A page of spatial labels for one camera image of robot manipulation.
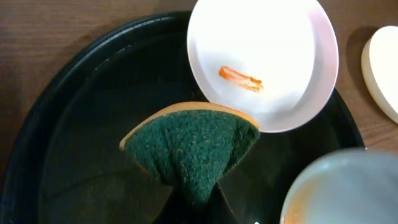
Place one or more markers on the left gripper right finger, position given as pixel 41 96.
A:
pixel 219 211

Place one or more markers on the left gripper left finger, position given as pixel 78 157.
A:
pixel 175 210

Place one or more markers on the orange green sponge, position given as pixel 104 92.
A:
pixel 191 146

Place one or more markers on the pale green plate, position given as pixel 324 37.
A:
pixel 353 186

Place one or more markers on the pink white plate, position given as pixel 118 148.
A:
pixel 276 61

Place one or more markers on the cream white plate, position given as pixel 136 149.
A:
pixel 379 68

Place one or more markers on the black round tray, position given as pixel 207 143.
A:
pixel 66 166

